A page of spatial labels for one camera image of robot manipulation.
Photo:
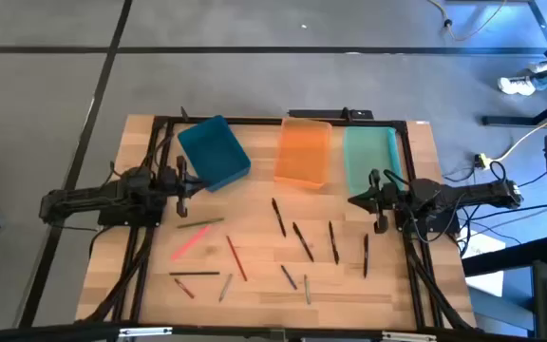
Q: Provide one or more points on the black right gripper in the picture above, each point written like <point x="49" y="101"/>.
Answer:
<point x="390" y="197"/>

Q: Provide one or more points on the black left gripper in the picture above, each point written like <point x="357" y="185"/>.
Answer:
<point x="182" y="209"/>

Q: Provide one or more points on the blue plastic bin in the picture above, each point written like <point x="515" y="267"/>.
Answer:
<point x="214" y="152"/>

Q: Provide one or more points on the green pencil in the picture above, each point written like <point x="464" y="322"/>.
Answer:
<point x="201" y="222"/>

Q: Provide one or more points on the pink pencil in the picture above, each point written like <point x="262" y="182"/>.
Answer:
<point x="189" y="243"/>

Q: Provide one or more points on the black pencil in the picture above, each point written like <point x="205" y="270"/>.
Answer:
<point x="194" y="273"/>

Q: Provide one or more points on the red marker pen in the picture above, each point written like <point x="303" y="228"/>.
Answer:
<point x="184" y="288"/>

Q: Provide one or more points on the blue crayon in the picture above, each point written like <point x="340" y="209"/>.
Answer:
<point x="288" y="277"/>

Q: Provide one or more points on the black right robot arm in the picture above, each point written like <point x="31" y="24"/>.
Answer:
<point x="468" y="195"/>

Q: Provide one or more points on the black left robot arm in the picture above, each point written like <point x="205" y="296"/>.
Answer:
<point x="88" y="195"/>

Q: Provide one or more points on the teal translucent plastic bin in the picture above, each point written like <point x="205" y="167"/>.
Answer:
<point x="368" y="152"/>

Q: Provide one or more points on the orange translucent plastic bin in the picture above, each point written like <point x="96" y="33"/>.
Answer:
<point x="302" y="152"/>

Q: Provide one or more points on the yellow power plug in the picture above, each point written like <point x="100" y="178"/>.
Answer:
<point x="482" y="161"/>

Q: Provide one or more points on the white paper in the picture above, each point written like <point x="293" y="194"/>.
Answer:
<point x="487" y="285"/>

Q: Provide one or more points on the black floor beam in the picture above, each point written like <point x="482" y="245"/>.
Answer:
<point x="506" y="257"/>

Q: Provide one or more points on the black desk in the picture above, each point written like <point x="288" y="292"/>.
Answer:
<point x="511" y="120"/>

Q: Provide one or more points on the person's white shoe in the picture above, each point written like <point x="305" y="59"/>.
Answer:
<point x="541" y="66"/>
<point x="515" y="85"/>

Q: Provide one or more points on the black overhead beam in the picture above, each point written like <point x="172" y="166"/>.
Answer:
<point x="64" y="331"/>

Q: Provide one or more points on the black camera bar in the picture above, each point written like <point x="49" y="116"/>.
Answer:
<point x="321" y="114"/>

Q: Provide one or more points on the silver bracket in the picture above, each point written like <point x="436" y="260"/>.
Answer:
<point x="145" y="331"/>
<point x="409" y="336"/>

